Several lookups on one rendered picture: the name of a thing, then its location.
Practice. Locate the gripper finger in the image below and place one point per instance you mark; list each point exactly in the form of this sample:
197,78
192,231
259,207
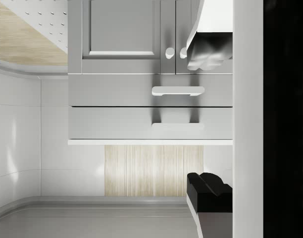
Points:
213,24
211,196

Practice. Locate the white cabinet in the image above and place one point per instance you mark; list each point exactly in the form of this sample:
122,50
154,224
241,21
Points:
112,91

